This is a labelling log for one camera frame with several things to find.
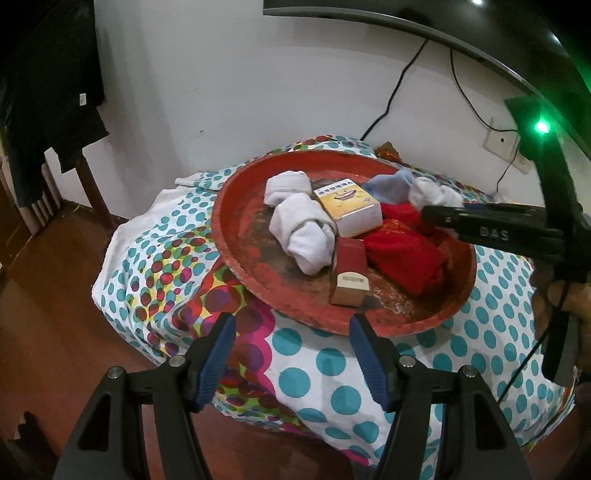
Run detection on white wall socket plate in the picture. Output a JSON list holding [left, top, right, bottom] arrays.
[[483, 117, 533, 175]]

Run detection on red round tray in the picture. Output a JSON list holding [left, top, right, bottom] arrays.
[[211, 150, 476, 337]]

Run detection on white knotted sock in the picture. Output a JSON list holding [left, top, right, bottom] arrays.
[[408, 177, 464, 211]]

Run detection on dark red small box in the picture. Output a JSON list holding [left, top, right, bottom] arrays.
[[329, 237, 370, 307]]

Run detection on black hanging cable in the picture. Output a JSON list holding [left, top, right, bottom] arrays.
[[359, 38, 430, 142]]

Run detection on dark hanging clothes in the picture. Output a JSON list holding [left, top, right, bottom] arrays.
[[1, 1, 108, 207]]

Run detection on light blue sock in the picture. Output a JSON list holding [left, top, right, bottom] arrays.
[[363, 169, 415, 205]]

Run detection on red sock with gold print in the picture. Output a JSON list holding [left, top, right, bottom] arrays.
[[361, 203, 450, 297]]

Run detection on wooden chair leg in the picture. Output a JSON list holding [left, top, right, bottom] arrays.
[[75, 154, 115, 231]]

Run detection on yellow smiley box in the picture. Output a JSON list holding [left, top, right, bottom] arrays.
[[314, 179, 383, 238]]

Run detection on person's right hand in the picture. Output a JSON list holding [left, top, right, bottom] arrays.
[[529, 271, 591, 342]]

